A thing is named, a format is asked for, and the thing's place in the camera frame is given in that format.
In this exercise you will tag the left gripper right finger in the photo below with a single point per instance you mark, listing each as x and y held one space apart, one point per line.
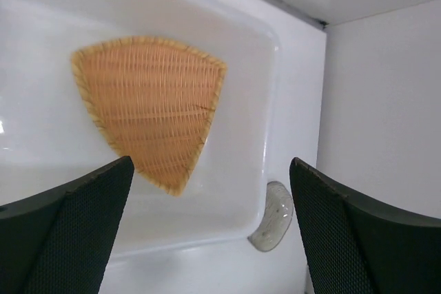
357 244

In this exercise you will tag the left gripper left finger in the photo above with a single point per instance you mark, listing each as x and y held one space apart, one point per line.
60 240

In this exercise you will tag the clear square glass plate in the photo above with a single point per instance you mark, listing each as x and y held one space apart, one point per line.
279 210

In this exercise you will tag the woven orange triangular basket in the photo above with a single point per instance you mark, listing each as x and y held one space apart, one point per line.
152 99

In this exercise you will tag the white plastic bin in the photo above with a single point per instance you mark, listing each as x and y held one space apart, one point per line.
47 137

